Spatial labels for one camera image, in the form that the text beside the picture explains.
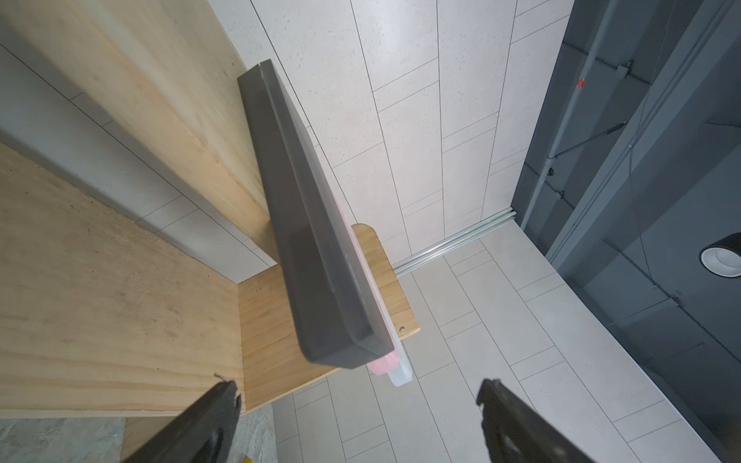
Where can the pink pencil case top shelf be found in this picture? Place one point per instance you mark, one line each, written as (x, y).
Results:
(385, 362)

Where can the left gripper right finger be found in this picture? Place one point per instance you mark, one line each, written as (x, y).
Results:
(514, 432)

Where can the black ceiling spotlight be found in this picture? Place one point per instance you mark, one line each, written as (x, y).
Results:
(722, 258)

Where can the black pencil case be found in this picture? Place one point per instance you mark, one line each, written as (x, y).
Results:
(336, 315)

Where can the clear white pencil case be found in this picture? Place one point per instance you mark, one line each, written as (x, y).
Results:
(400, 367)

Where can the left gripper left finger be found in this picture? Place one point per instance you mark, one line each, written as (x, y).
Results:
(204, 432)

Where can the wooden two-tier shelf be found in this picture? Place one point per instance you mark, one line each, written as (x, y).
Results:
(102, 317)

